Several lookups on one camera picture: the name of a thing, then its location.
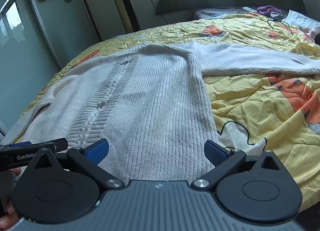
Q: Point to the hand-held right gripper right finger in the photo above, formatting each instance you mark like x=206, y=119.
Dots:
x=213, y=152

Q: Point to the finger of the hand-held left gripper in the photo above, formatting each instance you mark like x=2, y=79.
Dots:
x=53, y=144
x=23, y=143

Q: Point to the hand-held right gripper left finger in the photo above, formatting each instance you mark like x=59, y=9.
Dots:
x=96, y=152

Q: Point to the white knit sweater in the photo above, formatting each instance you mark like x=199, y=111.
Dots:
x=150, y=111

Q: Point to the person's left hand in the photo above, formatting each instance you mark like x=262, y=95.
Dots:
x=8, y=217

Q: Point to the yellow printed blanket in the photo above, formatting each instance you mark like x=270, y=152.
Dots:
x=255, y=111

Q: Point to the wardrobe door with flower stickers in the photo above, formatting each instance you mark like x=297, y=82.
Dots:
x=45, y=33

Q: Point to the grey patterned pillow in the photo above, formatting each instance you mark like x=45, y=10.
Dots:
x=215, y=12

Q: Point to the white remote control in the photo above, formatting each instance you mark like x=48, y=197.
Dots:
x=249, y=9

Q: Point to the small grey cloth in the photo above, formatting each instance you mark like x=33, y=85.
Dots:
x=276, y=17

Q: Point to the gold tower fan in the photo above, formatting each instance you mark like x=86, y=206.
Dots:
x=123, y=4

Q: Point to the purple cloth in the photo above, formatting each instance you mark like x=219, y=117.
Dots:
x=268, y=10

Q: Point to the pink cloth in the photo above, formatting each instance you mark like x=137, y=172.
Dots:
x=314, y=32

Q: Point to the white printed pillow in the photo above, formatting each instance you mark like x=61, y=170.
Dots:
x=302, y=20

